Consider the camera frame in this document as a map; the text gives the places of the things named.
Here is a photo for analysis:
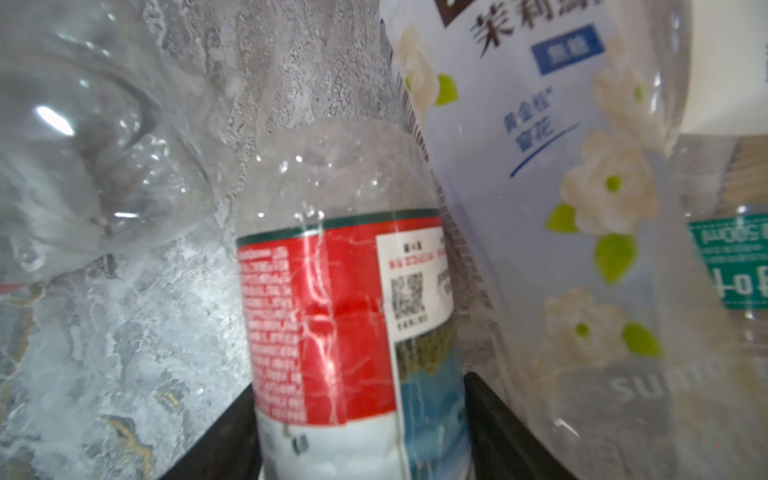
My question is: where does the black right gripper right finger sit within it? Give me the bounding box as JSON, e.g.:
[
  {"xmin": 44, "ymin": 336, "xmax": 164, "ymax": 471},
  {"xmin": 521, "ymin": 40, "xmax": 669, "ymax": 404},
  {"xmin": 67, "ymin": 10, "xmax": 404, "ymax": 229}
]
[{"xmin": 464, "ymin": 372, "xmax": 575, "ymax": 480}]

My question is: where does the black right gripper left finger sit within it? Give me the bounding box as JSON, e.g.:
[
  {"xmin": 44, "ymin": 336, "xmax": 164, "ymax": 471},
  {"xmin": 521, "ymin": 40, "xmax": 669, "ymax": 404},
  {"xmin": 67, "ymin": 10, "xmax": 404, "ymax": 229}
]
[{"xmin": 161, "ymin": 385, "xmax": 262, "ymax": 480}]

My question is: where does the red label clear bottle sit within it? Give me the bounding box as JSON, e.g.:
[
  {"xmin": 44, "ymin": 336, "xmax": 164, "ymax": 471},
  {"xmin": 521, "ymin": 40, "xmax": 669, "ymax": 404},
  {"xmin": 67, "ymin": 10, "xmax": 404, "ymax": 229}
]
[{"xmin": 236, "ymin": 120, "xmax": 474, "ymax": 479}]

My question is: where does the blue label clear bottle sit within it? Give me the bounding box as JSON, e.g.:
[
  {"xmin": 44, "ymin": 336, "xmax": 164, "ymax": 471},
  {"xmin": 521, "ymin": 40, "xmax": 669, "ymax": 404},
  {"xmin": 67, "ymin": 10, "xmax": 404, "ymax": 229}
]
[{"xmin": 1, "ymin": 1, "xmax": 222, "ymax": 292}]

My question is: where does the oolong tea label bottle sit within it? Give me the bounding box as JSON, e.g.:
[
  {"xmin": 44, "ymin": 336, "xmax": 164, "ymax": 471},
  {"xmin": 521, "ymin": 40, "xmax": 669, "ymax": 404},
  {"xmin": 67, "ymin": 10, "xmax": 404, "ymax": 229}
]
[{"xmin": 379, "ymin": 1, "xmax": 767, "ymax": 479}]

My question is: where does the crane label clear bottle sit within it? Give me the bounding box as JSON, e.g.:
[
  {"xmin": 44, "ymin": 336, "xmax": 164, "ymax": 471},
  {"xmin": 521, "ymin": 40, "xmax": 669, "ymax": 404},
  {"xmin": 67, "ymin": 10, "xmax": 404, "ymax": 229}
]
[{"xmin": 677, "ymin": 0, "xmax": 768, "ymax": 361}]

